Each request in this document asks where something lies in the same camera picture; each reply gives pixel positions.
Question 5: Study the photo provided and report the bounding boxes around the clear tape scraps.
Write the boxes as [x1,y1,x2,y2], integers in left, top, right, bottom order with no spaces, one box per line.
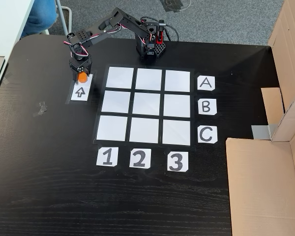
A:
[2,72,13,86]
[33,100,49,118]

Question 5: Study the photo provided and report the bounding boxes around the white table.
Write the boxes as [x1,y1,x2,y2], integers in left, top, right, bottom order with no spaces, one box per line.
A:
[0,0,35,105]

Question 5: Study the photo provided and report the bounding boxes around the person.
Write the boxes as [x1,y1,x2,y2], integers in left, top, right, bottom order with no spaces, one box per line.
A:
[21,0,59,39]

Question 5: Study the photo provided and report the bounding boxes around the paper sheet letter C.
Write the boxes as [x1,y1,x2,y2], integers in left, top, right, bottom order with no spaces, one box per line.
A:
[197,125,218,144]

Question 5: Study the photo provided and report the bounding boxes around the black power cable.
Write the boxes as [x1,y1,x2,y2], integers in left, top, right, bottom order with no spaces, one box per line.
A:
[140,16,179,42]

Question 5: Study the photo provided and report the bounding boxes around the paper sheet number 1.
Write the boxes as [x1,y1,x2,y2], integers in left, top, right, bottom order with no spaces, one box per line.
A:
[96,147,118,167]

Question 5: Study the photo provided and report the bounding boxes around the white arrow paper sheet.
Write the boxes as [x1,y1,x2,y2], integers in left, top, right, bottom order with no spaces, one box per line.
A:
[70,74,93,101]

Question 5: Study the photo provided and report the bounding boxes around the paper sheet number 3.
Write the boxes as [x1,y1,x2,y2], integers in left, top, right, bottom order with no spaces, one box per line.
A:
[167,151,189,172]

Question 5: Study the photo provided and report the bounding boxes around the white metal frame leg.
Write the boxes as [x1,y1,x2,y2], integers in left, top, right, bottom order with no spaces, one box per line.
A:
[55,0,73,37]

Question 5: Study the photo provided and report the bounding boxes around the paper sheet number 2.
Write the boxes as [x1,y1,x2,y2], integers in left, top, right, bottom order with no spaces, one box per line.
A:
[129,148,152,169]

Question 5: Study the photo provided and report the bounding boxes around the brown cardboard screen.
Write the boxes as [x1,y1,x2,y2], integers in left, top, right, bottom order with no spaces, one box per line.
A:
[225,0,295,236]

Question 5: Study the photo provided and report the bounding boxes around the white red servo cable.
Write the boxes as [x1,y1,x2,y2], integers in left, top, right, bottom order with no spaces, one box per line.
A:
[63,23,125,54]

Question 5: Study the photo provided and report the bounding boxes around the paper sheet letter A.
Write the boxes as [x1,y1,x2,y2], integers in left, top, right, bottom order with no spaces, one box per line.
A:
[197,76,216,91]

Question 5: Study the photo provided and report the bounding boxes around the paper sheet letter B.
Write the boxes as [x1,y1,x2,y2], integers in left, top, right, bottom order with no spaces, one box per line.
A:
[198,98,218,116]

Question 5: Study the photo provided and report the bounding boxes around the white paper grid square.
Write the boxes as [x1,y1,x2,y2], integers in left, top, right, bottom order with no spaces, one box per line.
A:
[105,66,134,89]
[132,92,162,116]
[135,68,163,90]
[96,115,128,142]
[101,90,131,115]
[162,119,191,145]
[164,70,191,93]
[129,117,160,144]
[163,94,191,118]

